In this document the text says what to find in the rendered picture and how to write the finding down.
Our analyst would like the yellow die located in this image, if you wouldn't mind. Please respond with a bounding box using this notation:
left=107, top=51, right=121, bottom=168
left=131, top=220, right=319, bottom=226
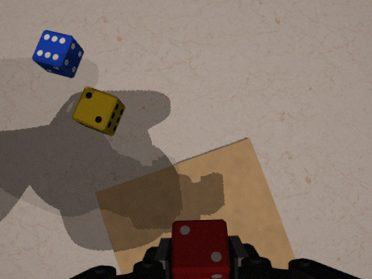
left=72, top=86, right=125, bottom=136

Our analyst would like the blue die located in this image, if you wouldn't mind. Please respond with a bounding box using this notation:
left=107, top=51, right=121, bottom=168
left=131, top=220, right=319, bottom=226
left=32, top=30, right=84, bottom=78

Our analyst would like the red die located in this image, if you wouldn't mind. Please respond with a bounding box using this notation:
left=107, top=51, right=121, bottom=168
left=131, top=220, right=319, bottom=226
left=171, top=219, right=231, bottom=279

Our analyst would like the tan flat mat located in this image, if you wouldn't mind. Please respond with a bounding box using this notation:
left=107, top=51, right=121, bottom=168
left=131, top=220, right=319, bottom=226
left=95, top=138, right=295, bottom=274

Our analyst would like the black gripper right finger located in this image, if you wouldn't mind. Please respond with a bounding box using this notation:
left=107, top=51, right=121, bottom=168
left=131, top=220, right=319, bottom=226
left=228, top=236, right=361, bottom=279

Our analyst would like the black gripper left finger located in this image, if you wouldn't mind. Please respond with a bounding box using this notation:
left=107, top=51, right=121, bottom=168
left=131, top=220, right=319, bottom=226
left=70, top=238, right=173, bottom=279

